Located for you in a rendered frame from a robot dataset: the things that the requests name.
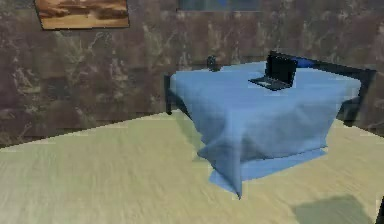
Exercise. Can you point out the dark alarm clock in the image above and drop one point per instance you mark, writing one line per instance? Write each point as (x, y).
(212, 63)

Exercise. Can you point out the black bed with blue blanket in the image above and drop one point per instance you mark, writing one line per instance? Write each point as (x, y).
(260, 113)

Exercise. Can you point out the black laptop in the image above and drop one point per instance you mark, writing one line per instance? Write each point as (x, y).
(278, 75)

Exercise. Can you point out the blue pillow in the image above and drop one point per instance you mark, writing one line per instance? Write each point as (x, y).
(305, 62)

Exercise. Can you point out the brown framed wall picture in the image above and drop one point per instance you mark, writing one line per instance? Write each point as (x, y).
(82, 12)

